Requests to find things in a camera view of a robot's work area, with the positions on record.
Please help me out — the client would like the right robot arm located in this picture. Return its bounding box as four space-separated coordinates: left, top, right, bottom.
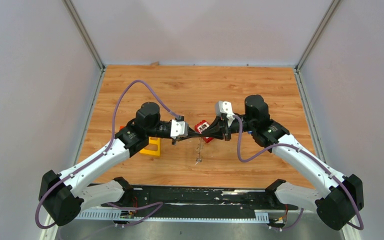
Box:
201 94 364 231

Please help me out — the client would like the white slotted cable duct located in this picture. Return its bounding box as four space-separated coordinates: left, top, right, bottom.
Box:
75 209 270 224

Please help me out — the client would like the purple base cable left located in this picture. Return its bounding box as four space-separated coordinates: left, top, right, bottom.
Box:
107 201 164 229

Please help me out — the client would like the yellow triangular toy block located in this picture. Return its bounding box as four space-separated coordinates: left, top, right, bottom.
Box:
139 137 162 157

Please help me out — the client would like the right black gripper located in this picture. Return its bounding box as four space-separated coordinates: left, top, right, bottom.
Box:
200 115 256 142

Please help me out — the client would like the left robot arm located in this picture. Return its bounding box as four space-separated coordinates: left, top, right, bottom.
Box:
35 102 202 229

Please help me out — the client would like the grey metal keyring disc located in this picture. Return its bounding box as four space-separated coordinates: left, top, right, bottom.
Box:
195 138 205 165

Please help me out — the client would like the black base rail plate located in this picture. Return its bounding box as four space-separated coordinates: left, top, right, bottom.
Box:
102 185 298 218

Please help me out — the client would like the red window toy block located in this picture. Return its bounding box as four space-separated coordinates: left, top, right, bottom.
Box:
194 120 214 144

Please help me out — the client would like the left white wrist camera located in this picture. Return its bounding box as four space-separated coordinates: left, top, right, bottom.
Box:
170 119 189 140

